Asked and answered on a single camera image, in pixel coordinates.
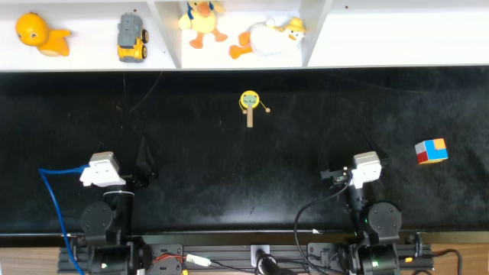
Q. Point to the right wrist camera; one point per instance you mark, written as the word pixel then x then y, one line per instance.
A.
pixel 366 168

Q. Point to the grey and yellow toy truck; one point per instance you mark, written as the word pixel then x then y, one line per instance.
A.
pixel 131 42

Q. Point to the many-coloured puzzle cube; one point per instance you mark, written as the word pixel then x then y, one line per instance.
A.
pixel 431 152

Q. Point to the white shelf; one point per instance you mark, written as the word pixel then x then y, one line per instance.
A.
pixel 382 46

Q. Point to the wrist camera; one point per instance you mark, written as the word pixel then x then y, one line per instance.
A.
pixel 102 170
pixel 366 168

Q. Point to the yellow rattle drum toy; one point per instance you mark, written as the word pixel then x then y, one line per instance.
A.
pixel 250 100

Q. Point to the yellow plush duck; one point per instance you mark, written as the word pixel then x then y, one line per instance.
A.
pixel 203 23

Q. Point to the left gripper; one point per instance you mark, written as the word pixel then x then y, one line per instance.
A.
pixel 135 180

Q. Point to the mounting rail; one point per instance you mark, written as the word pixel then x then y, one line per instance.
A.
pixel 229 254

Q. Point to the white plush duck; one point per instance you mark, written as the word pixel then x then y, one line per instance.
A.
pixel 267 40

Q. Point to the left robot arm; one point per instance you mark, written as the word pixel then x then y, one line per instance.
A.
pixel 97 219

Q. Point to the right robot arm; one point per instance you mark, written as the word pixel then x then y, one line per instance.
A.
pixel 384 219

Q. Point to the yellow rubber duck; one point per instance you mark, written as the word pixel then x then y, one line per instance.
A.
pixel 34 32

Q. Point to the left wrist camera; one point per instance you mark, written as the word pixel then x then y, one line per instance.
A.
pixel 102 170

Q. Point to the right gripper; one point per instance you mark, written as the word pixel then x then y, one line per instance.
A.
pixel 334 176

